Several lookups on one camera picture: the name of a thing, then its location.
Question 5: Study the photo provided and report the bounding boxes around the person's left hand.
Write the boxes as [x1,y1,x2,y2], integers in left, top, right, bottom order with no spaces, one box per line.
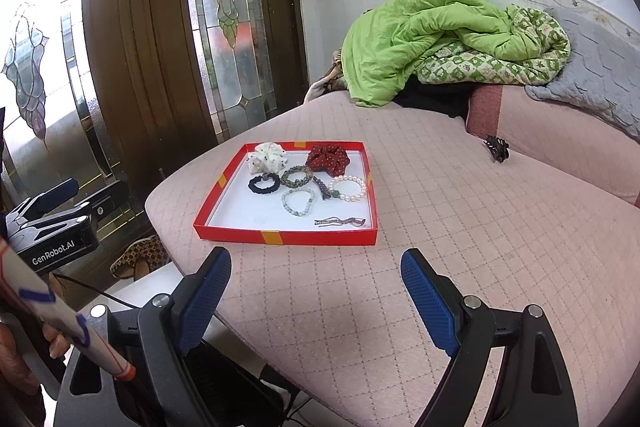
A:
[1,323,70,395]

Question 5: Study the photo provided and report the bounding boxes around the white patterned scrunchie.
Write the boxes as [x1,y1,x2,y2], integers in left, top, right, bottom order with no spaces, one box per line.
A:
[246,142,288,174]

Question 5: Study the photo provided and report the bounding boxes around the black claw hair clip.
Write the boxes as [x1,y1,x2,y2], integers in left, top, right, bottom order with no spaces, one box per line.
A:
[484,135,510,164]

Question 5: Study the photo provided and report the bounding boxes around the pale green bead bracelet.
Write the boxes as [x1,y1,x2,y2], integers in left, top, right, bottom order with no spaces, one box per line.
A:
[280,185,317,218]

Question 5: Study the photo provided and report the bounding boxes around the grey quilted pillow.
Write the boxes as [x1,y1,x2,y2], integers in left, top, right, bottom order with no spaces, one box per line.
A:
[525,8,640,140]

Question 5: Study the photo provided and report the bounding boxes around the pink bolster pillow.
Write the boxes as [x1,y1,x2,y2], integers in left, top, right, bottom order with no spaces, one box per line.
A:
[466,84,639,206]

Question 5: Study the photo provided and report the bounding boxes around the pink quilted bedspread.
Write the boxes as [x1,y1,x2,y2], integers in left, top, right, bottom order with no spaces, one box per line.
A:
[145,92,639,426]

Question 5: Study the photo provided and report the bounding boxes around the red shallow tray box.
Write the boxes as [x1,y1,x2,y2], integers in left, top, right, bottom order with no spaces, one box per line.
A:
[193,141,378,246]

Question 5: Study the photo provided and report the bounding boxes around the leopard print hair tie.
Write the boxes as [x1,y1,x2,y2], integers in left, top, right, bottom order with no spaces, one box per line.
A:
[278,163,315,190]

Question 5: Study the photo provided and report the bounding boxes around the white pearl bracelet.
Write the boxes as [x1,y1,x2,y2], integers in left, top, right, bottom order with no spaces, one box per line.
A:
[327,173,369,204]

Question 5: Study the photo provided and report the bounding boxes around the dark alligator hair clip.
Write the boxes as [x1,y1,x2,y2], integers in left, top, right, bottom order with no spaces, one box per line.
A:
[312,176,332,200]

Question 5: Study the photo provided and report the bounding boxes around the green quilt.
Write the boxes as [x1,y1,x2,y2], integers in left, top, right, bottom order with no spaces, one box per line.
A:
[341,0,572,107]

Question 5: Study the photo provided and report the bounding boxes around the black hair tie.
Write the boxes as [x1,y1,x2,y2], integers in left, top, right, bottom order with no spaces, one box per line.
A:
[247,171,282,196]

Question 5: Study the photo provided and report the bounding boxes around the red polka dot scrunchie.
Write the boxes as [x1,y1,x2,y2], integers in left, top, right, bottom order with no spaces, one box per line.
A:
[305,144,350,178]

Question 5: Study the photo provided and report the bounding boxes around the brown metal hair clip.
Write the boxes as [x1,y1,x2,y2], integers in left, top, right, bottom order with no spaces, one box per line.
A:
[314,217,367,228]

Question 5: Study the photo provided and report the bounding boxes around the brown wooden door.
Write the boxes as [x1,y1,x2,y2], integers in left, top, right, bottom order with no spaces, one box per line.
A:
[81,0,308,197]

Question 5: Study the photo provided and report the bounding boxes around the patterned slipper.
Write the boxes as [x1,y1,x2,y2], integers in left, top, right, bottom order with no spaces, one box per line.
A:
[110,234,169,281]

